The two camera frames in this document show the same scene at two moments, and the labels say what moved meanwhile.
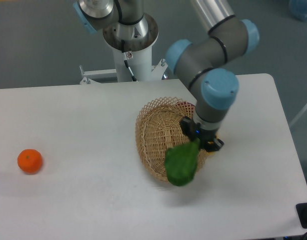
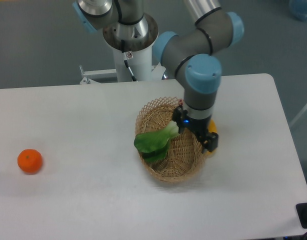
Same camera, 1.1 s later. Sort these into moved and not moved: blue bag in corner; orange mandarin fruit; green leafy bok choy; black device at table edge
Moved: green leafy bok choy
Not moved: blue bag in corner; black device at table edge; orange mandarin fruit
